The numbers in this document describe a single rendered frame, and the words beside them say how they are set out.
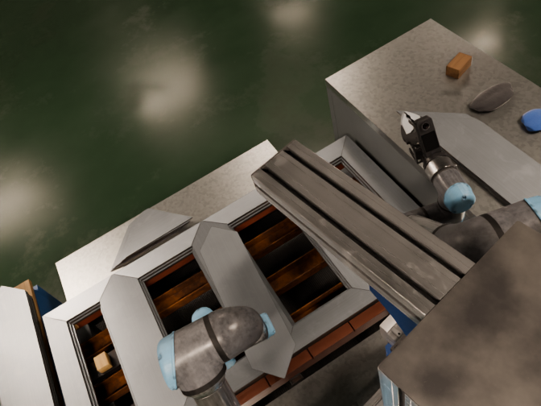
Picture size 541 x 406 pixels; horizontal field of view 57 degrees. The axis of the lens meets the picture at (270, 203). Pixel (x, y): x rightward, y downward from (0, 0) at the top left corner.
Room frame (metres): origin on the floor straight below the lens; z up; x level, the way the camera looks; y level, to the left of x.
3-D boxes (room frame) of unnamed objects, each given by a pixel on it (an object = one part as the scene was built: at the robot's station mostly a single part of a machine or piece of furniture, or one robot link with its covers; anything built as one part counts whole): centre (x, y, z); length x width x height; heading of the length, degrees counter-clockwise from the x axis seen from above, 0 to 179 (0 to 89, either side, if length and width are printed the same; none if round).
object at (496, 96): (1.24, -0.97, 1.06); 0.20 x 0.10 x 0.03; 105
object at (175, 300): (1.19, 0.28, 0.70); 1.66 x 0.08 x 0.05; 103
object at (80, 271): (1.53, 0.46, 0.73); 1.20 x 0.26 x 0.03; 103
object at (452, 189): (0.69, -0.47, 1.43); 0.11 x 0.08 x 0.09; 178
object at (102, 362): (0.92, 0.85, 0.79); 0.06 x 0.05 x 0.04; 13
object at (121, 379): (0.98, 0.23, 0.70); 1.66 x 0.08 x 0.05; 103
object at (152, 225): (1.49, 0.60, 0.77); 0.45 x 0.20 x 0.04; 103
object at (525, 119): (1.07, -1.05, 1.06); 0.12 x 0.10 x 0.03; 100
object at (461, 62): (1.47, -0.95, 1.07); 0.10 x 0.06 x 0.05; 120
